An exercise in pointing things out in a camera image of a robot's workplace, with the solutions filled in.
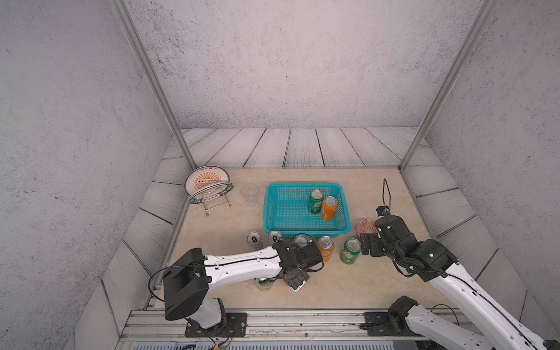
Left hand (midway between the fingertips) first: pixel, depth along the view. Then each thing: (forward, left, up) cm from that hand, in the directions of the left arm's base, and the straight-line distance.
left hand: (297, 279), depth 77 cm
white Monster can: (+12, +15, +8) cm, 21 cm away
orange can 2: (-3, +4, +7) cm, 9 cm away
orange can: (+10, -11, +5) cm, 16 cm away
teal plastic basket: (+34, +4, -6) cm, 35 cm away
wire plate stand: (+39, +38, -2) cm, 54 cm away
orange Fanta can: (+12, -2, +6) cm, 14 cm away
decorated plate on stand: (+41, +39, +9) cm, 57 cm away
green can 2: (+31, -10, +3) cm, 33 cm away
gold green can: (-2, +12, +2) cm, 12 cm away
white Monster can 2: (+13, +8, +7) cm, 17 cm away
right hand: (+8, -26, +13) cm, 31 cm away
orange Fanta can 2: (+28, -15, +4) cm, 32 cm away
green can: (+8, -19, +5) cm, 21 cm away
